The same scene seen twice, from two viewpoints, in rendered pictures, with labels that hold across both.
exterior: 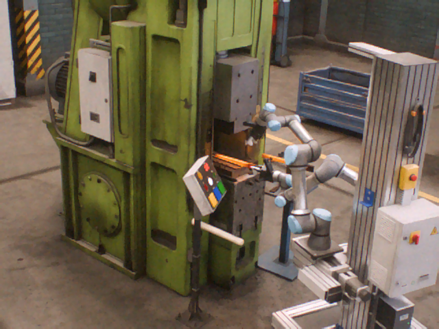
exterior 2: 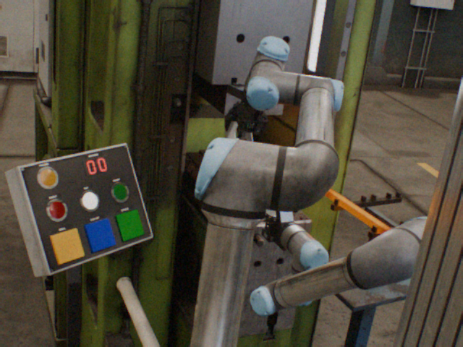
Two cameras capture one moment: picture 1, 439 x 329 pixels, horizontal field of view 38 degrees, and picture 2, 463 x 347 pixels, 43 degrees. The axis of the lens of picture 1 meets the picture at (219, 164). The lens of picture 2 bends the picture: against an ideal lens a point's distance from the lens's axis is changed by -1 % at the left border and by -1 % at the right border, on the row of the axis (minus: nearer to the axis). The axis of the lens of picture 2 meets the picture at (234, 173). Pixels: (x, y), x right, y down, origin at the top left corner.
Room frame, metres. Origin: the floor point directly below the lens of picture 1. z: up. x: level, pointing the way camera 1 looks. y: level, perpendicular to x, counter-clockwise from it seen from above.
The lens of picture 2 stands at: (2.62, -0.88, 1.78)
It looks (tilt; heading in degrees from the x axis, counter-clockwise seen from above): 22 degrees down; 25
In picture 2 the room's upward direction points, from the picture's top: 7 degrees clockwise
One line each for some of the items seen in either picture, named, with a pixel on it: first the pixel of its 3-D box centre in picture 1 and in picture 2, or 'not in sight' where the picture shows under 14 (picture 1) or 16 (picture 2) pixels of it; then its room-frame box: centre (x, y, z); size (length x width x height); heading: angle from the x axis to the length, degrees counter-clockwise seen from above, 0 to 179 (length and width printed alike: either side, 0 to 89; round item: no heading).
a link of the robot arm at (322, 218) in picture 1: (320, 221); not in sight; (3.45, -0.63, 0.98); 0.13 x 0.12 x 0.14; 111
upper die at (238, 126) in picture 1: (220, 117); (229, 82); (4.38, 0.01, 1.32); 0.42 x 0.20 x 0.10; 51
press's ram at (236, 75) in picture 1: (225, 83); (249, 9); (4.41, -0.02, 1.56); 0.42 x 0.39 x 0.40; 51
